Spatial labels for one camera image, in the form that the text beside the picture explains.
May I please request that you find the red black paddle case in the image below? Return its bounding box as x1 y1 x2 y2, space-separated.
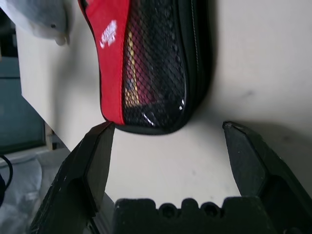
78 0 213 137

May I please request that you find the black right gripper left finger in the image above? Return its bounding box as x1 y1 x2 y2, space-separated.
29 121 115 234

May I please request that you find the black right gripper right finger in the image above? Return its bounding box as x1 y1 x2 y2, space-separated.
223 121 312 234

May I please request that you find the white grey plush pendant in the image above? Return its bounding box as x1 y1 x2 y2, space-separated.
0 0 72 47

